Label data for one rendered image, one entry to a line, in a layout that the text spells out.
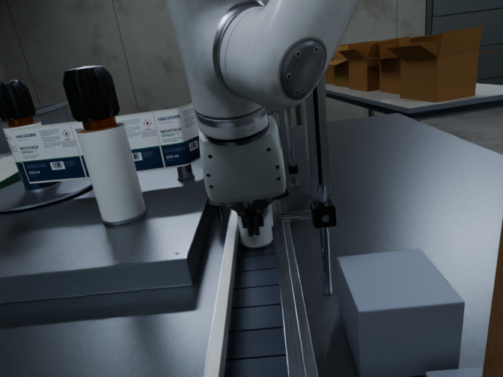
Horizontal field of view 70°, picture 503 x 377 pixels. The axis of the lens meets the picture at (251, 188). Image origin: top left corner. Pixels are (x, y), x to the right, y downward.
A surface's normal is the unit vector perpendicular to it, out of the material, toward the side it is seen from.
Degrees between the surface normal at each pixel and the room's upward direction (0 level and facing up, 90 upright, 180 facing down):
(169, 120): 90
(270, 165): 109
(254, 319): 0
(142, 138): 90
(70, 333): 0
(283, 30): 83
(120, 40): 90
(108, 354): 0
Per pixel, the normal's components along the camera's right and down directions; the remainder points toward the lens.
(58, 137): -0.12, 0.36
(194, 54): -0.68, 0.53
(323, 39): 0.65, 0.45
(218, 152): -0.12, 0.64
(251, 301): -0.13, -0.93
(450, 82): 0.22, 0.33
